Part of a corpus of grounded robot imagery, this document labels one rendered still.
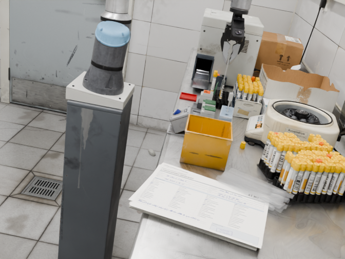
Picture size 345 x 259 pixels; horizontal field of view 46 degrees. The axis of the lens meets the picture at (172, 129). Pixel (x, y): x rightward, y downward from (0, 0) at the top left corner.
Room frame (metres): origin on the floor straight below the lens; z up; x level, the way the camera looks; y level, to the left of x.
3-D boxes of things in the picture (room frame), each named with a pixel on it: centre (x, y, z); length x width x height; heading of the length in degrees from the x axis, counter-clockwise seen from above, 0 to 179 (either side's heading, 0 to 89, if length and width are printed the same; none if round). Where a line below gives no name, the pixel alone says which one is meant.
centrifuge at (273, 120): (1.29, -0.40, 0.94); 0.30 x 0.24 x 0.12; 79
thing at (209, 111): (1.32, -0.11, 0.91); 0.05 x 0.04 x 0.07; 88
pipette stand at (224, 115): (1.23, -0.16, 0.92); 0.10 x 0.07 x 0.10; 173
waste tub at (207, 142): (1.08, -0.10, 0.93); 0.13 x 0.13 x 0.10; 87
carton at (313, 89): (1.66, -0.47, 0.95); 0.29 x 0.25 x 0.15; 88
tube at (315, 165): (0.93, -0.37, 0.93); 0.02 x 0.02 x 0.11
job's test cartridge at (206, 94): (1.46, -0.10, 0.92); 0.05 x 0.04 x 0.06; 86
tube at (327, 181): (0.94, -0.42, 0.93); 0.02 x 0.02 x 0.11
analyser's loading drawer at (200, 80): (1.77, -0.09, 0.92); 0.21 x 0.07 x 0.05; 178
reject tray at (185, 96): (1.58, -0.04, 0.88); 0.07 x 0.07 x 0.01; 88
